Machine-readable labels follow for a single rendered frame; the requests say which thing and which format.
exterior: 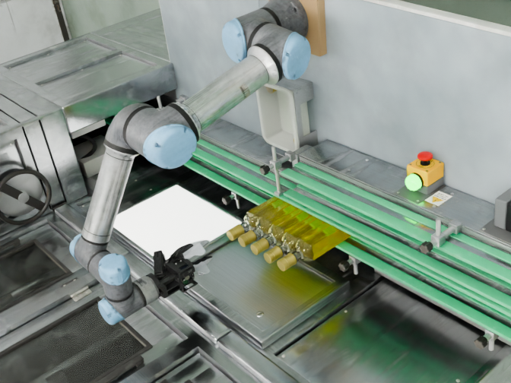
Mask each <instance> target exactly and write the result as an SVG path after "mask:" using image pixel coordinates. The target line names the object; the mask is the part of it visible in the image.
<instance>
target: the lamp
mask: <svg viewBox="0 0 511 383"><path fill-rule="evenodd" d="M405 184H406V186H407V188H408V189H410V190H412V191H416V190H418V189H419V188H421V187H423V185H424V181H423V179H422V177H421V176H420V175H419V174H417V173H412V174H410V175H409V176H408V177H407V178H406V180H405Z"/></svg>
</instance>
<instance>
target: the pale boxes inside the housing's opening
mask: <svg viewBox="0 0 511 383"><path fill-rule="evenodd" d="M104 125H106V122H105V119H104V120H102V121H99V122H97V123H94V124H92V125H89V126H87V127H86V128H82V129H81V130H78V131H76V132H73V133H71V134H70V133H69V134H70V136H71V138H72V139H74V138H77V137H79V136H81V135H84V134H86V133H88V132H90V131H93V130H95V129H97V128H100V127H102V126H104ZM93 139H94V140H95V141H96V143H97V149H96V151H95V152H94V154H93V155H91V156H89V157H86V158H83V159H81V158H82V157H83V156H85V155H86V154H88V153H89V152H90V151H91V150H92V148H93V145H92V143H91V142H89V141H85V142H83V143H81V144H78V145H76V146H74V149H75V153H76V156H77V159H78V162H79V166H80V169H81V173H82V175H84V176H86V177H87V178H90V177H91V176H94V175H96V174H98V173H99V172H100V167H101V164H102V162H103V157H104V154H105V151H106V147H105V146H104V144H103V142H104V140H105V137H104V136H102V135H99V136H96V137H95V138H93Z"/></svg>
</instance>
